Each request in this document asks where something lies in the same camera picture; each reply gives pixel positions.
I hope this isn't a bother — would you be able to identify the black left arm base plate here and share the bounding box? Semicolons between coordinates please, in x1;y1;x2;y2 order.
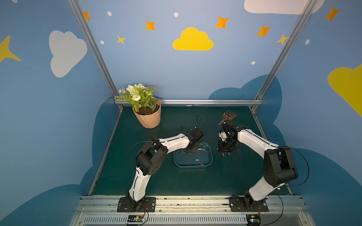
117;196;156;212

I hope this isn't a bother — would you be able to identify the aluminium left corner post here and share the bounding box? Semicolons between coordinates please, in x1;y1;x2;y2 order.
66;0;124;111

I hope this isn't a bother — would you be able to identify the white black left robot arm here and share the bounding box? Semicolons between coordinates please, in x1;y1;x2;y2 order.
126;127;204;204

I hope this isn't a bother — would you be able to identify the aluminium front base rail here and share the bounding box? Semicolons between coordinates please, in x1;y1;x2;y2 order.
70;195;315;226

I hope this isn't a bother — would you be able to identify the artificial white flower plant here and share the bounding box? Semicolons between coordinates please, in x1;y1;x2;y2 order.
115;83;160;115

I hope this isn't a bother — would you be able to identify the green circuit board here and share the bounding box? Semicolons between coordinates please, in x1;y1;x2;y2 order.
127;215;144;224
246;215;261;226

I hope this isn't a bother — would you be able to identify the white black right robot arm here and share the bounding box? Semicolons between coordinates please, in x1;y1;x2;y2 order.
218;120;298;205

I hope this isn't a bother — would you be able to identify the aluminium corner post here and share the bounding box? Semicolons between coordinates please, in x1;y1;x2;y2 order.
250;0;319;111
66;0;124;111

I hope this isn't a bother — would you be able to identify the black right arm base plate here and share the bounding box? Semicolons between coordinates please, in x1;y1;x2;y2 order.
229;195;269;212

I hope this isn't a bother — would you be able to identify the brown grid brush tool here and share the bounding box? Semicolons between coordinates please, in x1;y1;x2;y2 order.
218;110;237;125

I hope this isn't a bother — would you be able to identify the teal plastic storage box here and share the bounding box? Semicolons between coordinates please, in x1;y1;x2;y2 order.
173;142;214;169

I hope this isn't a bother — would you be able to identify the terracotta ribbed flower pot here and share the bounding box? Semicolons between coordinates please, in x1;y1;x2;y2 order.
132;100;161;129

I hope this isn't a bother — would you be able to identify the aluminium back frame rail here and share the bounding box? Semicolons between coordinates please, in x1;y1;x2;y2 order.
114;98;263;106

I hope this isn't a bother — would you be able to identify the left green circuit board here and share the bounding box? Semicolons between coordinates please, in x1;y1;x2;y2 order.
127;215;144;224

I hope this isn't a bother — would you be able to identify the aluminium right corner post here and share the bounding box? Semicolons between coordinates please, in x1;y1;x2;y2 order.
250;0;319;111

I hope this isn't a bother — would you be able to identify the right green circuit board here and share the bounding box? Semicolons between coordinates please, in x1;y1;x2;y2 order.
246;215;261;226

